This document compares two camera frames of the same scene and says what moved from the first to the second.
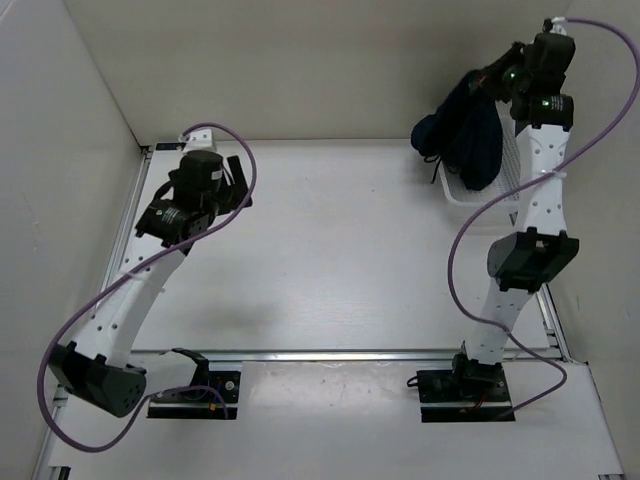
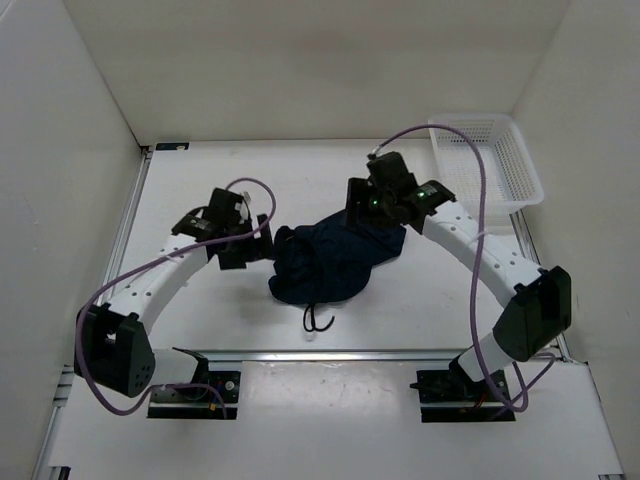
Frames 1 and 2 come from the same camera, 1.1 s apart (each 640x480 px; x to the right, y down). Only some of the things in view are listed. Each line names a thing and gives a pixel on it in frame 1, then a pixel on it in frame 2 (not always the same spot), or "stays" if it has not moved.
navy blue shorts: (464, 132) -> (330, 261)
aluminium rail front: (377, 356) stays
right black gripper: (518, 54) -> (358, 192)
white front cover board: (329, 421) stays
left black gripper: (228, 201) -> (261, 248)
